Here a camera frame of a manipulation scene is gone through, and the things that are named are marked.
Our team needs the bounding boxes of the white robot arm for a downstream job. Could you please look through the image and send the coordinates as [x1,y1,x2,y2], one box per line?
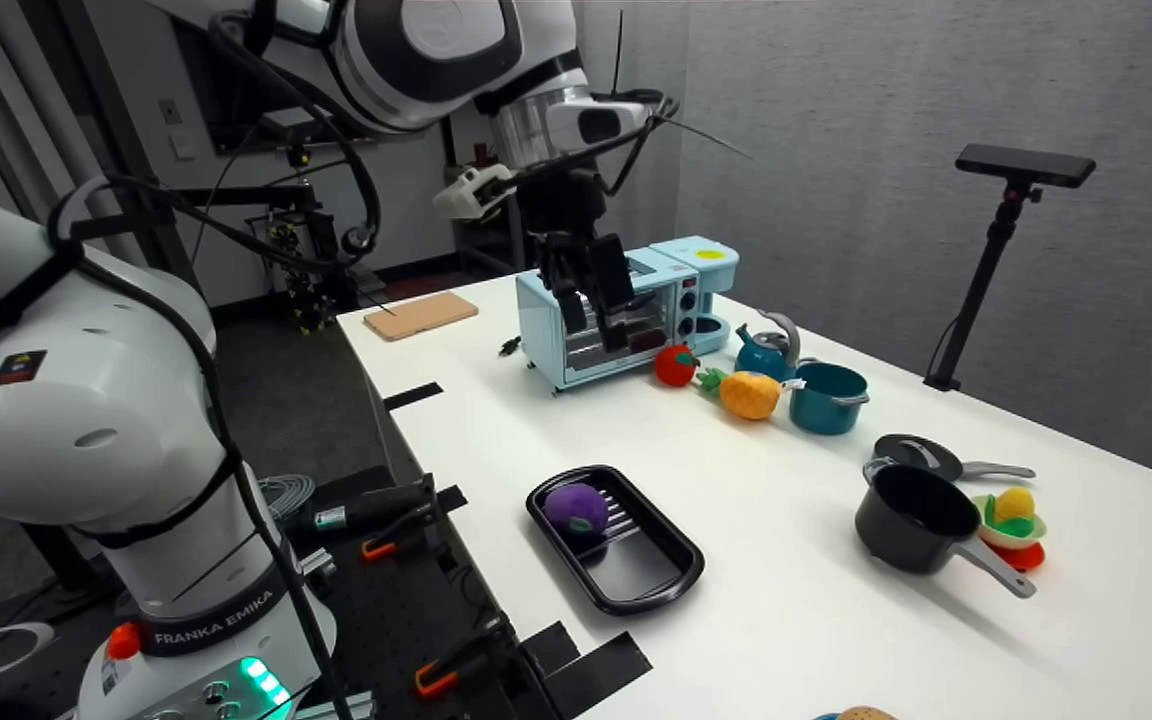
[0,0,589,720]

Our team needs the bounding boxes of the orange toy carrot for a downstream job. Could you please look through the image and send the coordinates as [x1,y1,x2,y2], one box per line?
[697,367,784,423]

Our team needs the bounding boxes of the wooden cutting board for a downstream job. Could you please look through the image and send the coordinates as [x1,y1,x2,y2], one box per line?
[365,293,478,339]

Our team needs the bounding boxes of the orange clamp near base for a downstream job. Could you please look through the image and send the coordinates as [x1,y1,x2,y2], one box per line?
[355,486,469,563]

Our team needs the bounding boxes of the purple plush eggplant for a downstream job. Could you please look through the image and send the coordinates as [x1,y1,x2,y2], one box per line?
[544,486,609,537]

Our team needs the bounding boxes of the black camera on stand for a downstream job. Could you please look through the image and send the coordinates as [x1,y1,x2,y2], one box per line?
[923,144,1097,391]

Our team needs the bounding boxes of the toy burger on blue plate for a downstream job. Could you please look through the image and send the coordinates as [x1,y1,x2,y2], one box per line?
[812,706,897,720]

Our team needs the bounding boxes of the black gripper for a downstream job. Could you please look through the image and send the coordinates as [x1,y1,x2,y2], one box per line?
[517,165,632,350]

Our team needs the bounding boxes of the toy food on red plate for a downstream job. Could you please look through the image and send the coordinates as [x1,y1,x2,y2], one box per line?
[978,489,1050,572]

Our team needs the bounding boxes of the teal toy kettle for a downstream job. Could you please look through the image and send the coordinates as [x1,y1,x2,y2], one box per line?
[737,312,802,382]

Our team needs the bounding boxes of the black pot with handle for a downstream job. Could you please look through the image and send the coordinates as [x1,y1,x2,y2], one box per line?
[855,463,1038,599]

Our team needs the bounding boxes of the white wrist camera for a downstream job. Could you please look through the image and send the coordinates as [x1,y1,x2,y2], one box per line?
[433,165,517,220]

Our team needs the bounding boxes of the light blue toy kitchen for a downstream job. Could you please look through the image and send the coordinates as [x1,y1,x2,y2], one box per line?
[517,235,741,391]

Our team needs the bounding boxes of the red toy tomato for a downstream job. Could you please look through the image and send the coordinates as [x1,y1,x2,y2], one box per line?
[652,346,702,388]

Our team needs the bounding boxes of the teal toy pot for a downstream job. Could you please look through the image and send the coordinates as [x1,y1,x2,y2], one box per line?
[788,363,870,435]

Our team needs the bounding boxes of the black rectangular tray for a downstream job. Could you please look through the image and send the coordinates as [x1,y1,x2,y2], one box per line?
[525,463,705,618]

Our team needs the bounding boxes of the orange clamp front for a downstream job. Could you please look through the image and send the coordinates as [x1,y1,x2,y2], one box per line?
[414,621,513,706]

